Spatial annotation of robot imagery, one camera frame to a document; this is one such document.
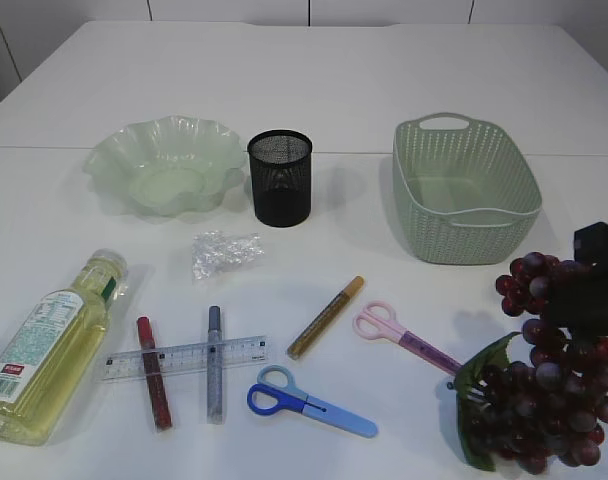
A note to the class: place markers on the yellow oil bottle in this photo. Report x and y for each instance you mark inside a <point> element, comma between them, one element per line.
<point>44,362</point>

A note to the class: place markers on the clear plastic ruler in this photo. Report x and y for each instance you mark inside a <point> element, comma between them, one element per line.
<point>181,359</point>

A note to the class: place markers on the clear plastic sheet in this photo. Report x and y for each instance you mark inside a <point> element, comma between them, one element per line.
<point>214,253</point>

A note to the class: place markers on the purple artificial grape bunch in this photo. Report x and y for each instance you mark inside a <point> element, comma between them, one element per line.
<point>538,392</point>

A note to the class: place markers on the silver glitter marker pen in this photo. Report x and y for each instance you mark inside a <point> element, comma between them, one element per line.
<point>215,401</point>

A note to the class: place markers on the gold glitter marker pen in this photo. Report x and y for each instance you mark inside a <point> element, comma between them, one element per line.
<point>321,322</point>

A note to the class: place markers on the black mesh pen holder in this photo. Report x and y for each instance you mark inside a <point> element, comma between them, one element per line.
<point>281,177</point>

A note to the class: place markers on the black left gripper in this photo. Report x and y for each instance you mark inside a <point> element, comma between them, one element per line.
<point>581,303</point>

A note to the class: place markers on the green woven plastic basket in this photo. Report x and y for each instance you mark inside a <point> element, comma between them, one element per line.
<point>464,196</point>

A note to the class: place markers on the pink capped scissors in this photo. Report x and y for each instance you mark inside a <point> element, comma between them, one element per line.
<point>377,320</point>

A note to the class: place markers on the blue capped scissors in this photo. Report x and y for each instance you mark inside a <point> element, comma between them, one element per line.
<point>290,397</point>

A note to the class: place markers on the red glitter marker pen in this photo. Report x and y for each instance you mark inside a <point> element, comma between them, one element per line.
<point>157,394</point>

